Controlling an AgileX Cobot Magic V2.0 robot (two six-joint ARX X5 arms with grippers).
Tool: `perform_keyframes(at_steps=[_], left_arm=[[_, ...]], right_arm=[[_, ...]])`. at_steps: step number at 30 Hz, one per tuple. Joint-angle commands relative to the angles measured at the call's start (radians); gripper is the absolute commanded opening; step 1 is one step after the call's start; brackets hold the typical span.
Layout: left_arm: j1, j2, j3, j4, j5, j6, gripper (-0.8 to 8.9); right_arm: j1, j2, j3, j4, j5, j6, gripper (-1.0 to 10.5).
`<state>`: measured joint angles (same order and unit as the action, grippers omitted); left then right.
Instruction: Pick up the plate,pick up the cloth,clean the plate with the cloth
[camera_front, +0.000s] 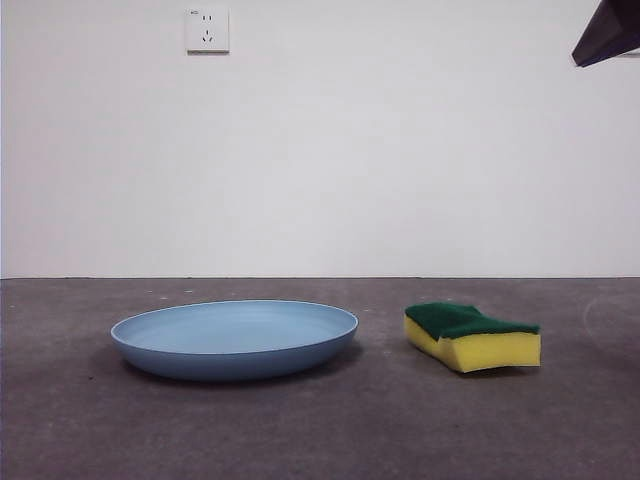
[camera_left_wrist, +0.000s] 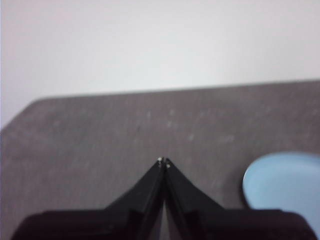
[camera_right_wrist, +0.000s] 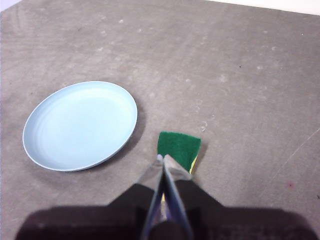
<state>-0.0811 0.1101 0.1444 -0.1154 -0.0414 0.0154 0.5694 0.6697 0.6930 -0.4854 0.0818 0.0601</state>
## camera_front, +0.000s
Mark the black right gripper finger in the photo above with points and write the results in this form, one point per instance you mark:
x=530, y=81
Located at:
x=612, y=30

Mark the yellow sponge with green pad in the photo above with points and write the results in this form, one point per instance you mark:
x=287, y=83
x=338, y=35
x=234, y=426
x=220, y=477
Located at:
x=490, y=352

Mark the blue round plate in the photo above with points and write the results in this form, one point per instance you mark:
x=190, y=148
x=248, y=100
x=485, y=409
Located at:
x=235, y=360

